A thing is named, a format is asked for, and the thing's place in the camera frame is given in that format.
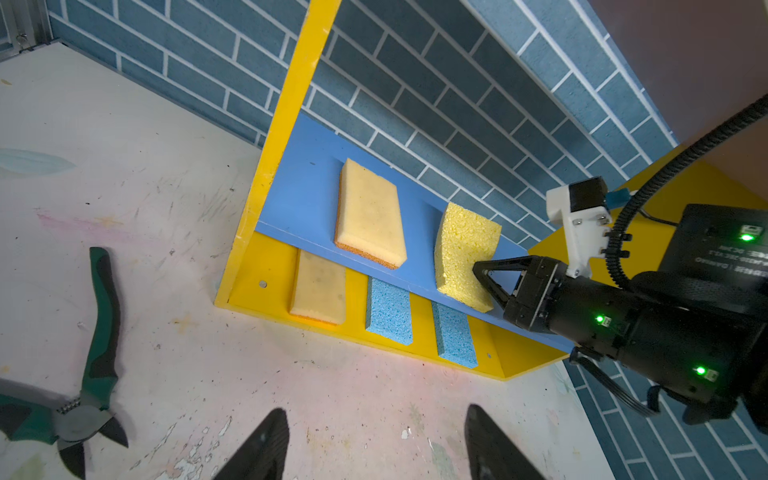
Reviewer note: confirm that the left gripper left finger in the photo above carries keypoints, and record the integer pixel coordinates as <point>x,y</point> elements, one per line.
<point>262,456</point>

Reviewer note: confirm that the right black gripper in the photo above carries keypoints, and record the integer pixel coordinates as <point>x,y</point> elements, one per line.
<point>696,327</point>

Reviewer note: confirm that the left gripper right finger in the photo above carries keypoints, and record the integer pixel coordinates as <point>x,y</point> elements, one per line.
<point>491,453</point>

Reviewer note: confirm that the bright yellow sponge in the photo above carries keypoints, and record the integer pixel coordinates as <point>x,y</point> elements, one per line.
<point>464,238</point>

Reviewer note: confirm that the blue sponge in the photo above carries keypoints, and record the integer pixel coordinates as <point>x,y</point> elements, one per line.
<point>388,312</point>
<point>453,336</point>

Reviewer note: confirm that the pale yellow orange-backed sponge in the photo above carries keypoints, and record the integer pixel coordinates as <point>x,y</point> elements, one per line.
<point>319,291</point>

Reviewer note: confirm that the yellow shelf with coloured boards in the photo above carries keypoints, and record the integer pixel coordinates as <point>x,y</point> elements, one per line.
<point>386,113</point>

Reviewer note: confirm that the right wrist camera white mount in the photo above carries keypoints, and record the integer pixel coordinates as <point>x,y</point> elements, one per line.
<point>580,209</point>

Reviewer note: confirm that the green handled cutting pliers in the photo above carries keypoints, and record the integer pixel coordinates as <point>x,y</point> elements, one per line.
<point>75,422</point>

